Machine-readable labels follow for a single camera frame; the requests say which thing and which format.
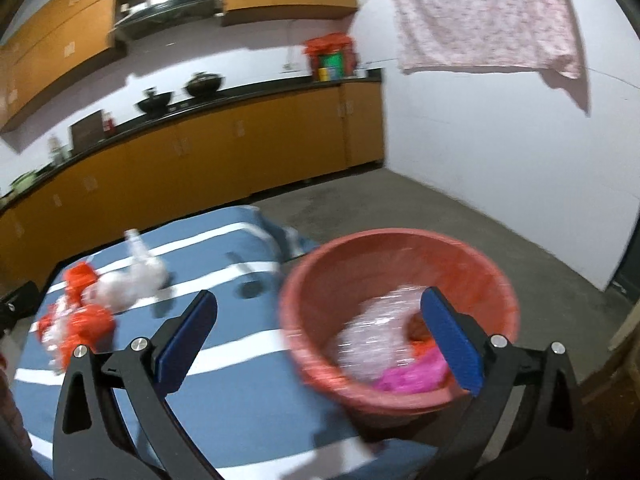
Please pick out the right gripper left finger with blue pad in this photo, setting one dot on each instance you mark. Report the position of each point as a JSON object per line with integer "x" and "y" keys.
{"x": 91, "y": 439}

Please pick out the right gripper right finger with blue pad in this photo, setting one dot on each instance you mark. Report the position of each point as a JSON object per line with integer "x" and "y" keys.
{"x": 547, "y": 439}

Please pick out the pink plastic bag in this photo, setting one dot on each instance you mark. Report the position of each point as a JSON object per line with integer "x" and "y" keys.
{"x": 419, "y": 377}

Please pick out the small orange plastic bag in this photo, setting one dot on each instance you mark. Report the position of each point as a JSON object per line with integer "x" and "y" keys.
{"x": 77, "y": 279}

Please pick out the large orange plastic bag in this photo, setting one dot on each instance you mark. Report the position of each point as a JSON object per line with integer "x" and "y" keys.
{"x": 62, "y": 329}

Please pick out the white plastic bag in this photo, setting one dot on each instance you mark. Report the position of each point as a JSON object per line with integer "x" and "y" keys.
{"x": 118, "y": 291}

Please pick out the large clear bubble wrap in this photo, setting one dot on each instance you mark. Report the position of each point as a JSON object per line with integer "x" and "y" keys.
{"x": 374, "y": 340}

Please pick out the clear plastic bag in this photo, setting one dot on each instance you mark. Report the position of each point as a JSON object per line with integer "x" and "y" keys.
{"x": 139, "y": 253}

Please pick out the red plastic trash basket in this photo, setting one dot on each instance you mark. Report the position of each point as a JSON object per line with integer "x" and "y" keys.
{"x": 348, "y": 314}

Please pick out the lower wooden kitchen cabinets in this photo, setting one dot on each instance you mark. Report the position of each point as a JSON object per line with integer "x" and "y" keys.
{"x": 189, "y": 162}

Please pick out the wooden kitchen cabinets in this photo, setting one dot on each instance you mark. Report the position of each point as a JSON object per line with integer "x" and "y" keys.
{"x": 62, "y": 41}
{"x": 189, "y": 162}

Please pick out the upper wooden kitchen cabinets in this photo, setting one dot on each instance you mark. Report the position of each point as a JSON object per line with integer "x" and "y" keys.
{"x": 62, "y": 41}

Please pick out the blue white striped tablecloth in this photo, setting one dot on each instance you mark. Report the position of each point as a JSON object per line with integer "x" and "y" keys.
{"x": 242, "y": 402}

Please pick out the green basin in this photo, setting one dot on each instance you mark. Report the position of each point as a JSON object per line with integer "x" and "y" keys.
{"x": 23, "y": 182}

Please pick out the clear glass jar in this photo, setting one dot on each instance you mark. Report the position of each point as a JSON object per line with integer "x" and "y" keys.
{"x": 58, "y": 152}

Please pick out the dark cutting board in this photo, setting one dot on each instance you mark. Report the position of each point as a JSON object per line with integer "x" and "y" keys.
{"x": 87, "y": 133}

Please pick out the red bottle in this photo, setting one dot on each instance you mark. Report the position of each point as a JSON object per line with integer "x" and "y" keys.
{"x": 108, "y": 125}

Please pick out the black wok with utensil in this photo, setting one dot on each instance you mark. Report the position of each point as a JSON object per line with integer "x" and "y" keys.
{"x": 154, "y": 103}

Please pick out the black lidded pot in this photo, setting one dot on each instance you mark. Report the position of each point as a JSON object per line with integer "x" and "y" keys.
{"x": 204, "y": 85}

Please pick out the red bag with groceries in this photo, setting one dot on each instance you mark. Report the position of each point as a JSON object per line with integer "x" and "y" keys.
{"x": 331, "y": 57}

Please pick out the steel range hood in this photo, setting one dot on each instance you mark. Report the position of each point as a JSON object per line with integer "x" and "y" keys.
{"x": 165, "y": 5}

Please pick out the pink floral hanging cloth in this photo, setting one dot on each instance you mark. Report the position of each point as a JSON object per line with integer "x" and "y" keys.
{"x": 487, "y": 35}

